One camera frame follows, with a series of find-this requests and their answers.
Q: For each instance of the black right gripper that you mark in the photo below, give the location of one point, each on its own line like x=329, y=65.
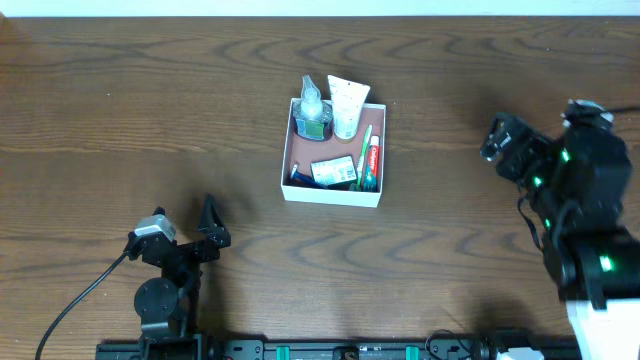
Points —
x=505, y=142

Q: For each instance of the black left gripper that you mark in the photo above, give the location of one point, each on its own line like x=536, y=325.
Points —
x=187, y=248

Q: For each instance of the blue disposable razor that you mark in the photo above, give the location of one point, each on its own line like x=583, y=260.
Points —
x=295, y=175

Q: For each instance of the teal toothpaste tube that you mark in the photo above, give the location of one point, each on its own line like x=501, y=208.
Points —
x=370, y=180

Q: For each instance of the green toothbrush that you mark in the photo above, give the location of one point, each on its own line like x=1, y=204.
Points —
x=361, y=159

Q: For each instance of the green white soap packet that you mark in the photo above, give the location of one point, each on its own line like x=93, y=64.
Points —
x=334, y=172

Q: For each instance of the clear soap pump bottle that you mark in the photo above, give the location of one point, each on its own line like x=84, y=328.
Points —
x=313, y=116

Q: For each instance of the white lotion tube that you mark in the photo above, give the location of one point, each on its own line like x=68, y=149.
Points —
x=348, y=98

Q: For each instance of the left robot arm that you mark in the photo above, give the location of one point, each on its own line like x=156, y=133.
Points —
x=167, y=305

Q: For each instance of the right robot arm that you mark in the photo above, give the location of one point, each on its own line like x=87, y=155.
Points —
x=575, y=185

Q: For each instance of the white box with brown interior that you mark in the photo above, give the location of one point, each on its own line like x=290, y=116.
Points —
x=303, y=152

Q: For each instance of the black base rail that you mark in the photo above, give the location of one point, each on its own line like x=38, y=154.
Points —
x=442, y=344

